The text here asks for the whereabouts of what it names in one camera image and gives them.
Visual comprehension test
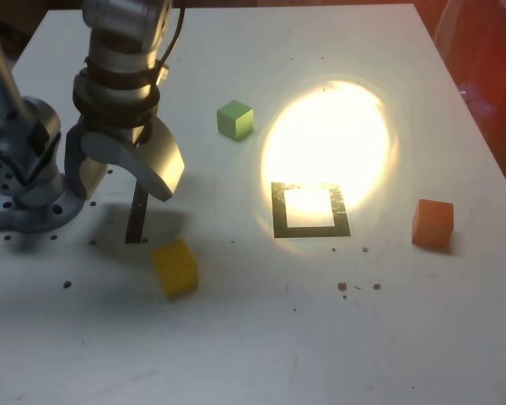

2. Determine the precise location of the black camera cable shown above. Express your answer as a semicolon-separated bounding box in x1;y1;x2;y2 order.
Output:
149;0;186;92

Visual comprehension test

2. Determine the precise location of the green cube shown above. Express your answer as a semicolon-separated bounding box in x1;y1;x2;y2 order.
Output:
216;100;255;143

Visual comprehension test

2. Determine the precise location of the black tape square outline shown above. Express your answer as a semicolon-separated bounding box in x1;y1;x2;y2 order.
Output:
271;181;352;240

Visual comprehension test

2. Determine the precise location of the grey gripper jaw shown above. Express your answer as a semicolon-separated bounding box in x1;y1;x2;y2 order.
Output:
65;116;110;200
81;116;187;203

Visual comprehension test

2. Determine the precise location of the blue plastic object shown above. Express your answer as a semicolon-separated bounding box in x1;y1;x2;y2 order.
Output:
458;82;490;117

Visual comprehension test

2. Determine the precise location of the black tape strip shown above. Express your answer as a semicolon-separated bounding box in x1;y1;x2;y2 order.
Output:
124;179;149;245

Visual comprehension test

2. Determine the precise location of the red cube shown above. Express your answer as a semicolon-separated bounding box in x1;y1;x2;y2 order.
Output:
411;198;455;248

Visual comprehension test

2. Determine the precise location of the yellow cube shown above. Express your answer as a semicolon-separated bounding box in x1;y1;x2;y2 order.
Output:
151;239;200;300

